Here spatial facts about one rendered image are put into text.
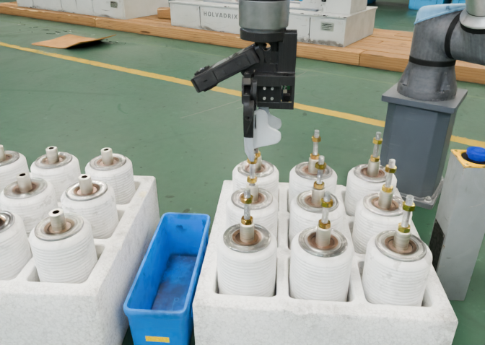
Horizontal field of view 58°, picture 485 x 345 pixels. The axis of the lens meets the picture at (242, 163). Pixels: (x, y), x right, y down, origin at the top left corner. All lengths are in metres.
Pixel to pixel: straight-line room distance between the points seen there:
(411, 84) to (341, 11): 1.74
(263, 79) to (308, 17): 2.30
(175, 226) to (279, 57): 0.51
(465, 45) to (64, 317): 1.01
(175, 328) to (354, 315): 0.30
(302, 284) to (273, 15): 0.40
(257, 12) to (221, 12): 2.67
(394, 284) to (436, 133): 0.63
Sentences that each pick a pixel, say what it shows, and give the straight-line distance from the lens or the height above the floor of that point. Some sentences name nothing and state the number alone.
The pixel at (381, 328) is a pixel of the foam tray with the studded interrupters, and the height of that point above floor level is 0.16.
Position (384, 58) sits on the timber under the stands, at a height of 0.06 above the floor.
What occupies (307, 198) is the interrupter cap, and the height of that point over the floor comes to 0.25.
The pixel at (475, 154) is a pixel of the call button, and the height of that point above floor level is 0.33.
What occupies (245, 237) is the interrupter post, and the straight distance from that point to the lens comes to 0.68.
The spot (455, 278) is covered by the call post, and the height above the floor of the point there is 0.06.
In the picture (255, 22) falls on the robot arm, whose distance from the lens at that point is 0.65.
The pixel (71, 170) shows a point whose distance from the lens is 0.99.
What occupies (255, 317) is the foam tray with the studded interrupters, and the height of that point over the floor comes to 0.16.
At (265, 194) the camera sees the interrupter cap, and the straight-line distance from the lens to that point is 0.80.
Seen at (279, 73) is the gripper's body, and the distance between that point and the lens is 0.68.
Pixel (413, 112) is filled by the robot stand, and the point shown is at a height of 0.27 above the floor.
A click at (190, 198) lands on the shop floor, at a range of 1.29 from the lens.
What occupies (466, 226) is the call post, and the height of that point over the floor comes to 0.19.
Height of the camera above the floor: 0.67
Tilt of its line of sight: 27 degrees down
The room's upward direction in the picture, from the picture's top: straight up
